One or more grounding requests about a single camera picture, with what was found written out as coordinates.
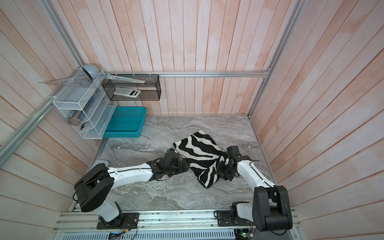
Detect white wire mesh shelf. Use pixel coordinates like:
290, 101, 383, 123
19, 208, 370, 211
54, 69, 117, 140

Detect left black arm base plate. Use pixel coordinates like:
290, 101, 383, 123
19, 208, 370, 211
97, 213, 140, 230

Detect metallic cylinder roll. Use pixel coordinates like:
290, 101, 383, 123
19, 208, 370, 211
67, 110, 85, 126

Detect clear plastic triangle ruler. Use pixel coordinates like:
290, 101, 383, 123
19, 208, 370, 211
38, 75, 93, 88

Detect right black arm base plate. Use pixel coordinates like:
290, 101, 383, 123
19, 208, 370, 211
214, 210, 254, 227

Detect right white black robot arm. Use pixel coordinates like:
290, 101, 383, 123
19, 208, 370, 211
216, 146, 293, 234

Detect white calculator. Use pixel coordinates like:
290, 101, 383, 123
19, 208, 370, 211
114, 88, 141, 99

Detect white foam pad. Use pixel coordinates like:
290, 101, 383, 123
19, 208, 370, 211
89, 159, 110, 170

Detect aluminium frame rail back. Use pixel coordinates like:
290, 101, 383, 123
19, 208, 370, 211
105, 71, 269, 78

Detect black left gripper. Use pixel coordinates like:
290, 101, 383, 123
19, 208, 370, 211
165, 159, 191, 177

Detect aluminium frame rail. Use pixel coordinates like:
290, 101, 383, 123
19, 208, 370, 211
105, 71, 269, 78
0, 68, 85, 167

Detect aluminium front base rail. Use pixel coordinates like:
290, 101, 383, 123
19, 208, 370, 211
53, 210, 270, 240

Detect zebra and grey plush pillowcase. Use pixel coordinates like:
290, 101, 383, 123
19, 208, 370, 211
173, 130, 229, 189

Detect teal plastic perforated basket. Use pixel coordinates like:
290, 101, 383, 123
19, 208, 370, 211
104, 107, 147, 138

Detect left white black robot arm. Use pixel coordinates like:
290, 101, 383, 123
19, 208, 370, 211
73, 149, 190, 228

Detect aluminium frame rail left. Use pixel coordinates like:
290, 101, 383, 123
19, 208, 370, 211
0, 68, 85, 167

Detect black wire mesh basket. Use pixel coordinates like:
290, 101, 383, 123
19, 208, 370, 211
102, 75, 162, 101

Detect green circuit board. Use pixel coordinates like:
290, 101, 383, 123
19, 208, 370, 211
234, 229, 254, 240

